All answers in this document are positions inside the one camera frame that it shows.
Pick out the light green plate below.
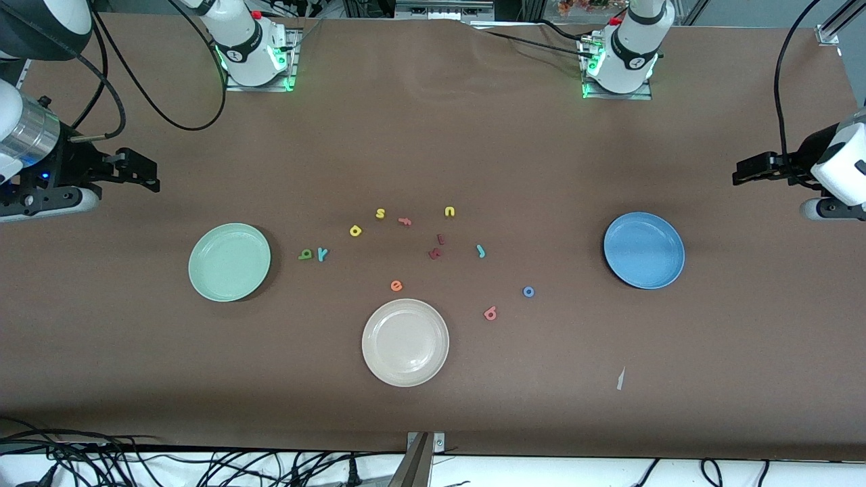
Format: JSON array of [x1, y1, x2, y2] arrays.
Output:
[[188, 223, 272, 302]]

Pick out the blue plate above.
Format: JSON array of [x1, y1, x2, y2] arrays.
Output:
[[603, 212, 685, 290]]

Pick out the orange artificial flowers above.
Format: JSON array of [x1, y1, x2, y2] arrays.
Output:
[[556, 0, 603, 18]]

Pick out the brown table cover sheet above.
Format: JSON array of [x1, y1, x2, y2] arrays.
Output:
[[0, 12, 866, 462]]

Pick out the beige plate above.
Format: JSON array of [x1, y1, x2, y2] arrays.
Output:
[[362, 298, 450, 388]]

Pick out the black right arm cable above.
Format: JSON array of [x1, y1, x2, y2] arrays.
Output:
[[68, 0, 229, 144]]

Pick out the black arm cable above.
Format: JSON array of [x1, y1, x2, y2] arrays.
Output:
[[773, 0, 826, 190], [68, 0, 229, 144]]

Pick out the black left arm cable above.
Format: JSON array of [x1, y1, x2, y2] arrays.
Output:
[[773, 0, 826, 190]]

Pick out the aluminium frame profile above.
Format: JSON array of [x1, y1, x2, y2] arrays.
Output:
[[815, 0, 866, 45]]

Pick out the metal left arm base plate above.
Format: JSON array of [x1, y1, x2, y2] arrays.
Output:
[[580, 34, 654, 101]]

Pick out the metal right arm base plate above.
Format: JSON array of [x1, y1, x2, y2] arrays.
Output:
[[225, 27, 303, 92]]

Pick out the black cable on table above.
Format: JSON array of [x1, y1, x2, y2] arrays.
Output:
[[470, 19, 603, 62]]

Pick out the black cable tangle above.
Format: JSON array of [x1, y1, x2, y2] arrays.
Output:
[[0, 416, 407, 487]]

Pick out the grey metal rail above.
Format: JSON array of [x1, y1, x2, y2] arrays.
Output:
[[394, 0, 496, 16]]

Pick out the metal bracket post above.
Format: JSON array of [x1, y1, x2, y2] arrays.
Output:
[[389, 432, 446, 487]]

